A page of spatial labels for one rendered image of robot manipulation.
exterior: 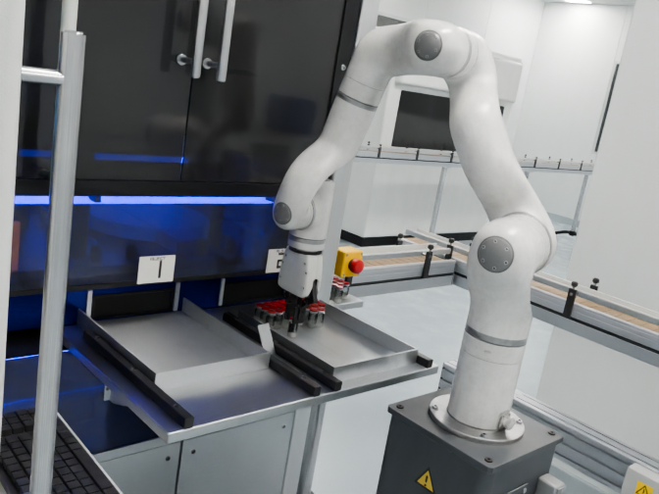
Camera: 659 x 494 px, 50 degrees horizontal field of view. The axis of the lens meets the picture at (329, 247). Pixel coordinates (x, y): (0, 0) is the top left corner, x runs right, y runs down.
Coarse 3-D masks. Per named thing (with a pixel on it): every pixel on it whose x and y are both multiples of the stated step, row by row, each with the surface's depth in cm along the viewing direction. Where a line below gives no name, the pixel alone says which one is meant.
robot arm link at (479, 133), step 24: (480, 48) 133; (480, 72) 135; (456, 96) 137; (480, 96) 132; (456, 120) 132; (480, 120) 129; (456, 144) 133; (480, 144) 129; (504, 144) 130; (480, 168) 130; (504, 168) 129; (480, 192) 134; (504, 192) 133; (528, 192) 133; (504, 216) 135; (552, 240) 132
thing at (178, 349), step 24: (192, 312) 164; (120, 336) 147; (144, 336) 149; (168, 336) 151; (192, 336) 154; (216, 336) 156; (240, 336) 150; (144, 360) 138; (168, 360) 140; (192, 360) 142; (216, 360) 144; (240, 360) 139; (264, 360) 143; (168, 384) 129
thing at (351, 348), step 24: (240, 312) 165; (336, 312) 178; (312, 336) 165; (336, 336) 168; (360, 336) 170; (384, 336) 166; (312, 360) 146; (336, 360) 154; (360, 360) 156; (384, 360) 152; (408, 360) 158
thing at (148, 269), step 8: (152, 256) 149; (160, 256) 150; (168, 256) 151; (144, 264) 148; (152, 264) 149; (168, 264) 152; (144, 272) 149; (152, 272) 150; (168, 272) 153; (144, 280) 149; (152, 280) 150; (160, 280) 152; (168, 280) 153
